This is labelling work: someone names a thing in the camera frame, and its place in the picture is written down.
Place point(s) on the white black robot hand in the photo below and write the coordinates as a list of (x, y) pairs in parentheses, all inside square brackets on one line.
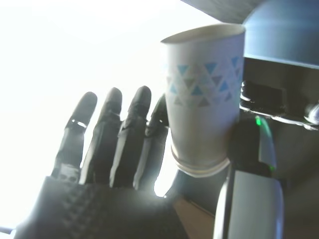
[(99, 209)]

